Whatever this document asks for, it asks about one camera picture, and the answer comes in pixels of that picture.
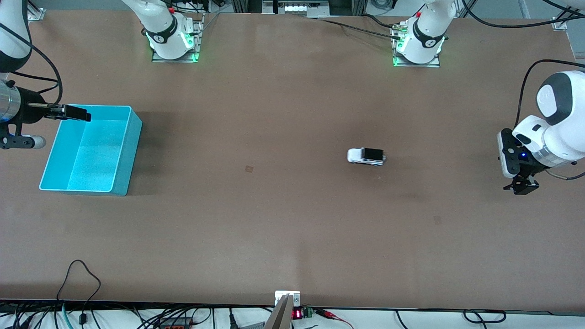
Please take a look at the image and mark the thick black table cable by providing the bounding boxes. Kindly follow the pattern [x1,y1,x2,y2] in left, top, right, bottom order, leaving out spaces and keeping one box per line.
[361,14,398,30]

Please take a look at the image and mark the teal plastic bin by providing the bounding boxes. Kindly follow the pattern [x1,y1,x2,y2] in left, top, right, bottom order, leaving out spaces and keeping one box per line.
[39,104,143,197]

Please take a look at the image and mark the grey metal rack unit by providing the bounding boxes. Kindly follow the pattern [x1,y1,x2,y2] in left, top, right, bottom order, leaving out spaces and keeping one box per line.
[261,0,331,19]

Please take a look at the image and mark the red and black box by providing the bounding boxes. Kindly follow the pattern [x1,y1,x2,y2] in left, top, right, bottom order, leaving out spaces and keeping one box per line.
[160,318,195,329]

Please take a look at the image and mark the red clip lead wires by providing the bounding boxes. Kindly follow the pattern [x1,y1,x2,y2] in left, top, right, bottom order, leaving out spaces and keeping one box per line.
[314,308,355,329]

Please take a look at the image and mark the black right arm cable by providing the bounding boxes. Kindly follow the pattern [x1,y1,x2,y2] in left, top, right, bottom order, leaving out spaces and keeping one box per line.
[0,22,63,106]

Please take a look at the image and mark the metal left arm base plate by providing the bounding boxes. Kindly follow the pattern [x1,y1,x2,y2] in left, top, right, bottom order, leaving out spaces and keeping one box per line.
[392,21,441,68]

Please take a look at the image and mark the dark aluminium post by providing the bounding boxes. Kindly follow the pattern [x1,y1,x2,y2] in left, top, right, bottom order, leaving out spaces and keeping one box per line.
[231,0,263,14]

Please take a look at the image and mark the white jeep toy car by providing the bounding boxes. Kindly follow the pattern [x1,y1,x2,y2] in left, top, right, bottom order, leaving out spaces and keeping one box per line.
[347,147,387,167]

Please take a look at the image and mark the thin black cable with adapter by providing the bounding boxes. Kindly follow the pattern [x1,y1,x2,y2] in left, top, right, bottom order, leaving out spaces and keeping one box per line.
[56,260,102,326]

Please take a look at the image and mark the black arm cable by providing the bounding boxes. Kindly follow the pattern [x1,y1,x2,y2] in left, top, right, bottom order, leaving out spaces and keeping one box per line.
[0,22,63,106]
[462,0,585,180]

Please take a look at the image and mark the aluminium camera mount bar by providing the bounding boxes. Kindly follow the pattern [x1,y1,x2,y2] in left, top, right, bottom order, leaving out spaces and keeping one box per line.
[264,295,293,329]

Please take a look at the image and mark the thin black table cable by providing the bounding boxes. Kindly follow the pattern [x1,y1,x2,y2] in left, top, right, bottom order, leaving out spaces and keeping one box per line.
[292,15,403,41]

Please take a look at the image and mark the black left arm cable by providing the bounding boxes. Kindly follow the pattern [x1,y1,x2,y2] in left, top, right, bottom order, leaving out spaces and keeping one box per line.
[462,0,585,180]

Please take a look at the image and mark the white mounting bracket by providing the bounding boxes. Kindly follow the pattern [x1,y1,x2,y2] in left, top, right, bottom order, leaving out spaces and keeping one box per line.
[275,291,301,307]

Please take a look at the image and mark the coiled black cable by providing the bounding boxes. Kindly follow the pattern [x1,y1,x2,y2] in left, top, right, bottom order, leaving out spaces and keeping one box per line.
[463,309,507,324]

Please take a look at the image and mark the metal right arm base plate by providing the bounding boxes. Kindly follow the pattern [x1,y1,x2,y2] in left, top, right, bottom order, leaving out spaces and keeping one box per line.
[152,13,204,63]

